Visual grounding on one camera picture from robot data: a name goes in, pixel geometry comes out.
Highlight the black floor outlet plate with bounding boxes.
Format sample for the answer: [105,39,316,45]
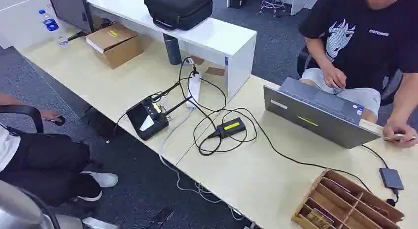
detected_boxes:
[153,208,174,224]

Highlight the wooden card box with dividers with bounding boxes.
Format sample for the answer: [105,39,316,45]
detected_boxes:
[291,168,406,229]

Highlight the white power strip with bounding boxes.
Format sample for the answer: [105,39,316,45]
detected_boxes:
[185,72,202,110]

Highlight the black carry case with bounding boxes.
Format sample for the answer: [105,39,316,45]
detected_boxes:
[143,0,213,32]

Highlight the chrome stool base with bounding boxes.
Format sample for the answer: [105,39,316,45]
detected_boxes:
[259,0,287,18]

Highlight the black chair armrest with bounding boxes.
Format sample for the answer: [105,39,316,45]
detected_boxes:
[0,104,45,134]

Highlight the small grey flat device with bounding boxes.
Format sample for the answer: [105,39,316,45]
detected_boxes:
[379,167,405,191]

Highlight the dark tumbler bottle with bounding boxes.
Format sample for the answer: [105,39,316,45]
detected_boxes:
[162,33,182,65]

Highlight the grey open laptop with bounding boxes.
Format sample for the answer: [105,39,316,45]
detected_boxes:
[263,76,382,150]

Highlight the long black power cable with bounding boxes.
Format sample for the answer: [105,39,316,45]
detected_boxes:
[177,56,373,193]

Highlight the black power adapter, yellow label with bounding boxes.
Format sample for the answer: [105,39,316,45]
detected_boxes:
[216,117,246,139]

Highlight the phone in person's hand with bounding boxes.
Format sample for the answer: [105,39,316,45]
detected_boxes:
[384,132,418,143]

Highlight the brown cardboard box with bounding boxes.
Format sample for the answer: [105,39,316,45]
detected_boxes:
[85,23,144,70]

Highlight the person in black shirt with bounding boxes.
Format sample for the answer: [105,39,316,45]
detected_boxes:
[297,0,418,149]

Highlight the dark grey monitor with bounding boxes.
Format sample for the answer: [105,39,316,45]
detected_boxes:
[46,0,95,34]

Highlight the white desk shelf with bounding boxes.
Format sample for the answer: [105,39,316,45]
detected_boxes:
[83,0,258,101]

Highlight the card in wooden box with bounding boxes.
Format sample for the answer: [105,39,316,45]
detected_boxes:
[305,208,334,229]

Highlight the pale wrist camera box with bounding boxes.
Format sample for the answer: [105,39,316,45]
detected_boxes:
[55,214,119,229]

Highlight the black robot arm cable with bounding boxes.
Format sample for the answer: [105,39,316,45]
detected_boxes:
[19,188,63,229]

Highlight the white hanging cable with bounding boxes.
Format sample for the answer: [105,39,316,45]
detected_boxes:
[158,108,245,222]

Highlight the person in black trousers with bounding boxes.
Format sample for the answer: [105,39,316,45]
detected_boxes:
[0,93,119,209]

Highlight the clear water bottle, blue label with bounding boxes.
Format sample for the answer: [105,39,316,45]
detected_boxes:
[38,9,60,33]

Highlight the black controller with antennas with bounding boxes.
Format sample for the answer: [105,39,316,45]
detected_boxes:
[125,90,193,142]

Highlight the thin black device cable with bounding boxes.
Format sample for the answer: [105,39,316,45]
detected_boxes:
[360,144,400,207]

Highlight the white desk partition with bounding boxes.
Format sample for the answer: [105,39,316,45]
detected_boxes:
[0,0,66,50]

